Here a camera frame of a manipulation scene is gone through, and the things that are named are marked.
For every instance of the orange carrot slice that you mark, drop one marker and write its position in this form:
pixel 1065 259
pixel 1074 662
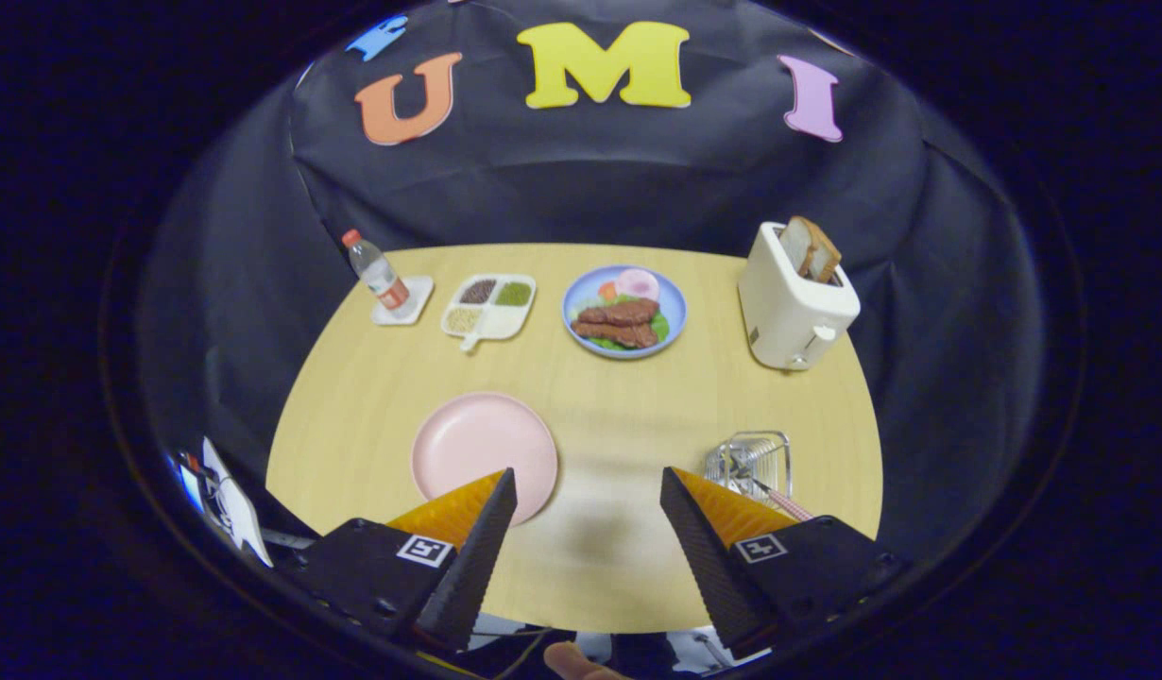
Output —
pixel 607 291

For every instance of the white panel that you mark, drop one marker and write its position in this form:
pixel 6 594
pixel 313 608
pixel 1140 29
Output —
pixel 241 515

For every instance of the brown meat strip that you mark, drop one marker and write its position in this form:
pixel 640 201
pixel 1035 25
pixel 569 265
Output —
pixel 623 312
pixel 614 333

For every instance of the pink round plate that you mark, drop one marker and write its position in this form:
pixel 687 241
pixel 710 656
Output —
pixel 477 444

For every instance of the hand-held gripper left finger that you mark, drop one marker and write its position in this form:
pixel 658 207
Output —
pixel 468 567

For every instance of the green lettuce leaves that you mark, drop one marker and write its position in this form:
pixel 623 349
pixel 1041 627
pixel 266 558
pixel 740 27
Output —
pixel 661 326

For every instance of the white square coaster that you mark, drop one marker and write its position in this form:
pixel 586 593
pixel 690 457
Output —
pixel 418 293

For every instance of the blue round plate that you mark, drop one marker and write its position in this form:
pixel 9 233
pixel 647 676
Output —
pixel 581 288

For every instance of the white divided tray with beans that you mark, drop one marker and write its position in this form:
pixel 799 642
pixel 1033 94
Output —
pixel 501 321

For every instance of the small lit screen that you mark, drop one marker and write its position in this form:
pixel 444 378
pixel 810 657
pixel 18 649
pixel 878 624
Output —
pixel 184 477

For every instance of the toast bread slice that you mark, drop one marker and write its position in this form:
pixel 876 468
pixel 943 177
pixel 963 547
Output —
pixel 796 244
pixel 828 257

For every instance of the pink ham slice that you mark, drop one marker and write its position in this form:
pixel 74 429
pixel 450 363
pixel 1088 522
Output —
pixel 638 283

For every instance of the white toaster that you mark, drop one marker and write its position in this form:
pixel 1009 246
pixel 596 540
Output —
pixel 789 321

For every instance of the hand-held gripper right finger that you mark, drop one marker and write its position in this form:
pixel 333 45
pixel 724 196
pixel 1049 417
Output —
pixel 709 567

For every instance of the water bottle with red label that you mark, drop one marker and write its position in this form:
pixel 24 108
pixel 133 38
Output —
pixel 378 274

